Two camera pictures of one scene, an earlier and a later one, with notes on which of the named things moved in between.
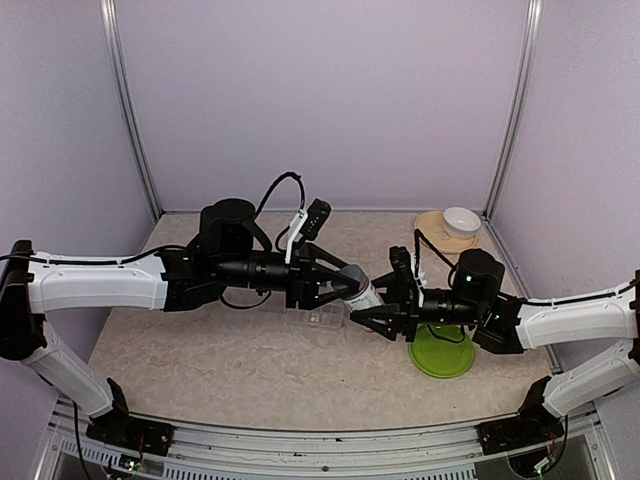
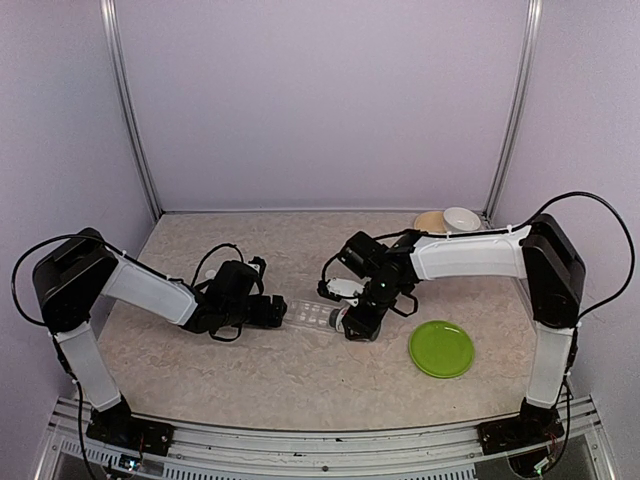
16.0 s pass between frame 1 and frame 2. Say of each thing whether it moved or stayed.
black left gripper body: moved
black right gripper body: moved
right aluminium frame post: stayed
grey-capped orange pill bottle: moved
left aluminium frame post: stayed
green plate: stayed
